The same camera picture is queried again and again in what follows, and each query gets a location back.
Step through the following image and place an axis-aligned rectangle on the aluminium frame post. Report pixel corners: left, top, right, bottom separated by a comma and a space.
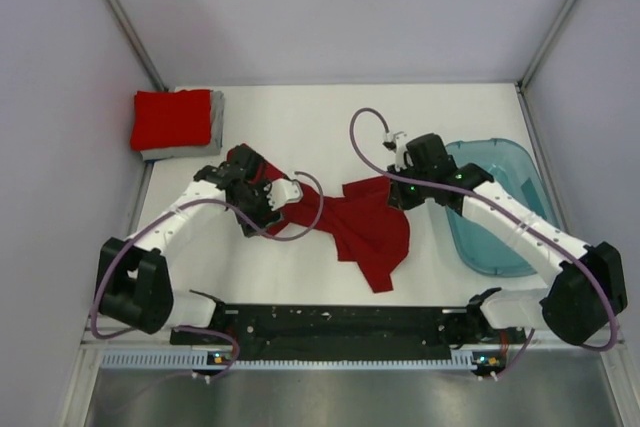
103, 0, 168, 92
516, 0, 581, 94

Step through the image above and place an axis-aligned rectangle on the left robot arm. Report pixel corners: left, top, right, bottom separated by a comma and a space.
91, 145, 302, 344

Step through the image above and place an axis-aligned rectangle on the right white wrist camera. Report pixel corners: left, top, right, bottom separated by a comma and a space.
383, 131, 412, 170

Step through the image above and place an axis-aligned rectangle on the folded bright red t-shirt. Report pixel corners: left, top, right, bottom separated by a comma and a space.
130, 90, 212, 151

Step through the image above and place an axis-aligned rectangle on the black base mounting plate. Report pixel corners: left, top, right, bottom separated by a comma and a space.
169, 302, 506, 361

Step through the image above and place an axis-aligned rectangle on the dark red t-shirt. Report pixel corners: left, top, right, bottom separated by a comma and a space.
227, 144, 411, 294

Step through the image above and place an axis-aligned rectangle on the grey slotted cable duct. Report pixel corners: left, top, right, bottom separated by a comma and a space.
100, 348, 504, 372

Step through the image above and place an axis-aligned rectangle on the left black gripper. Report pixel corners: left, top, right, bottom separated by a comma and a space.
232, 179, 284, 238

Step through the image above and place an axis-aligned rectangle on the translucent blue plastic bin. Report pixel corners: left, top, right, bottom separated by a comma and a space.
446, 138, 558, 278

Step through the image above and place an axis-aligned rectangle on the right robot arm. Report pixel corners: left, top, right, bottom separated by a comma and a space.
383, 132, 628, 345

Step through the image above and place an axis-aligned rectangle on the right aluminium frame post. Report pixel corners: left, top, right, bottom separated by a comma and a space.
516, 0, 581, 94

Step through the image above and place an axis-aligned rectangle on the left aluminium frame post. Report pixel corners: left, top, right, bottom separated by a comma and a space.
103, 0, 168, 92

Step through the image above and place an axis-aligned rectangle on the folded grey t-shirt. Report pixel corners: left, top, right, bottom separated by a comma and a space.
137, 90, 225, 161

